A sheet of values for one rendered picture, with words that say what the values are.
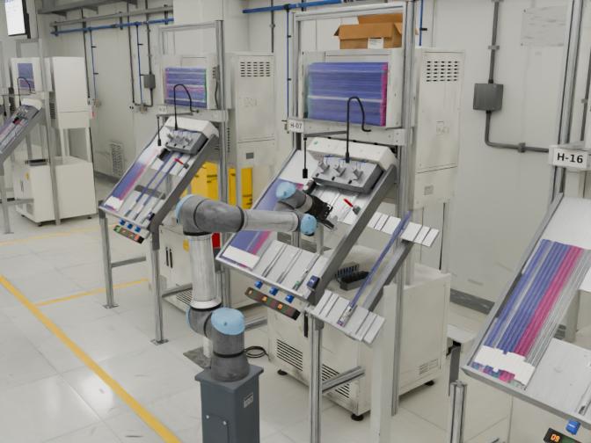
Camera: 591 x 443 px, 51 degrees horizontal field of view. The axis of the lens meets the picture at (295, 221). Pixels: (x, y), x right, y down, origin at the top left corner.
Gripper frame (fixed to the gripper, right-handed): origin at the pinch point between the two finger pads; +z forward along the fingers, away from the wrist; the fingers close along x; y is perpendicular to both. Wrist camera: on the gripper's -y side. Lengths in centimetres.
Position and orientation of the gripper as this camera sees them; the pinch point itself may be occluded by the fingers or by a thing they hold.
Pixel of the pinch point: (332, 228)
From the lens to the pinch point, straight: 269.4
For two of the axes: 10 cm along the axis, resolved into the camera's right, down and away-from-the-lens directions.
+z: 6.4, 4.1, 6.5
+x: -6.3, -1.9, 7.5
